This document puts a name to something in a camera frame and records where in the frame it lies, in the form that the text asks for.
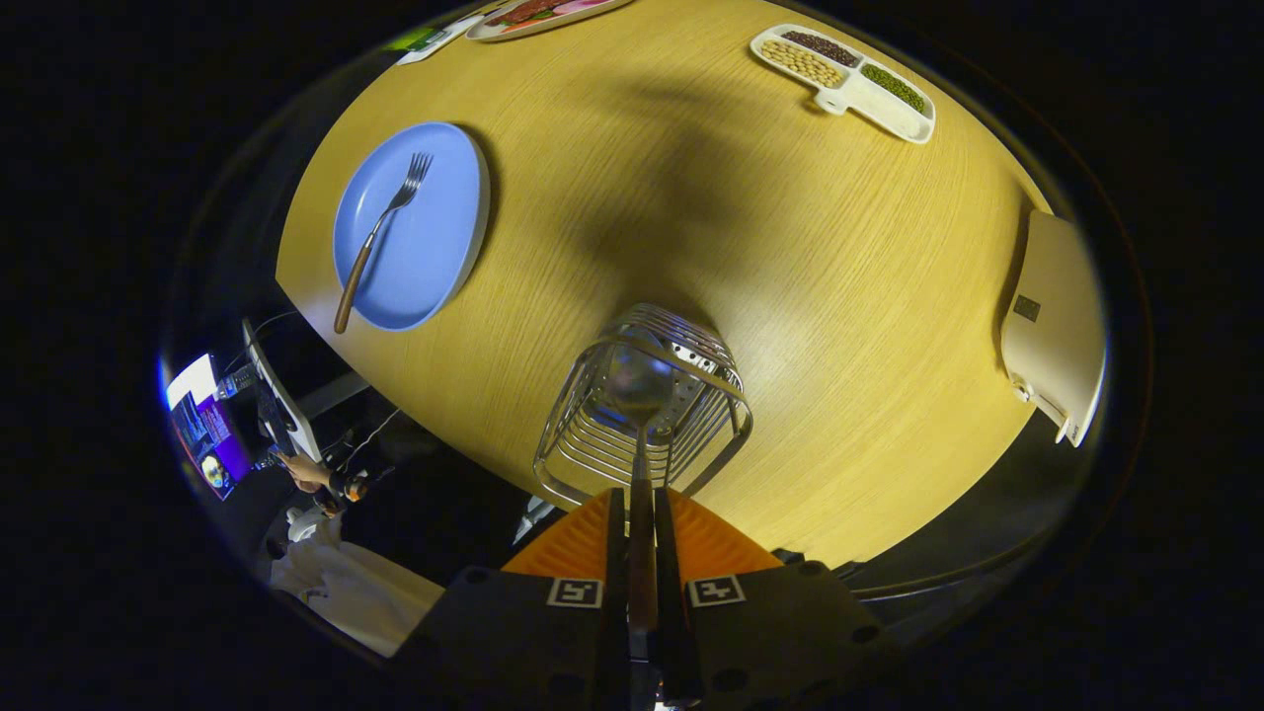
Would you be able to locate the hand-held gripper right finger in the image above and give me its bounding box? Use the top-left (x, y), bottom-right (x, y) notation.
top-left (652, 487), bottom-right (900, 711)

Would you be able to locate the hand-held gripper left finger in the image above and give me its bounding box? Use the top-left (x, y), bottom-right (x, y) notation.
top-left (390, 487), bottom-right (631, 711)

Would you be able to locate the wooden handle metal spoon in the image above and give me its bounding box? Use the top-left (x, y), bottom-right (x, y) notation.
top-left (604, 341), bottom-right (675, 638)

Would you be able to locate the wooden handle metal fork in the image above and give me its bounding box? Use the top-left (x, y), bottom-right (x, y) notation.
top-left (333, 151), bottom-right (435, 335)

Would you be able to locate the white cloth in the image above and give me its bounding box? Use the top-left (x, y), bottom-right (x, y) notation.
top-left (269, 509), bottom-right (447, 660)

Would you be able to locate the blue round plate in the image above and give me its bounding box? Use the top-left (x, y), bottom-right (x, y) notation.
top-left (332, 121), bottom-right (492, 332)

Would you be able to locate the white laptop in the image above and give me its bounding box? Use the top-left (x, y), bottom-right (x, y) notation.
top-left (242, 316), bottom-right (324, 465)

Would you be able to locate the purple screen monitor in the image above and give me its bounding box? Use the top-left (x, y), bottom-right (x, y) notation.
top-left (163, 353), bottom-right (258, 502)

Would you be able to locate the white toaster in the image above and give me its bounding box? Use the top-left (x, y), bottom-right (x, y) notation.
top-left (999, 207), bottom-right (1109, 448)

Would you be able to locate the white divided bean dish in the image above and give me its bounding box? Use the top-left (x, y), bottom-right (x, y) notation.
top-left (749, 24), bottom-right (936, 145)

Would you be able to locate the beige oval food plate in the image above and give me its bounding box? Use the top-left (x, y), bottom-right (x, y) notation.
top-left (465, 0), bottom-right (633, 42)

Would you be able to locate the white square coaster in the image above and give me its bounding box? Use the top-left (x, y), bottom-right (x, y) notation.
top-left (397, 15), bottom-right (485, 66)

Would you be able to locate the brown steak piece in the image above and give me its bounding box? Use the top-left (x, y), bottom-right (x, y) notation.
top-left (504, 0), bottom-right (593, 23)

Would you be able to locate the silver wire basket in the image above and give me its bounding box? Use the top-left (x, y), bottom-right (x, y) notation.
top-left (533, 302), bottom-right (753, 510)

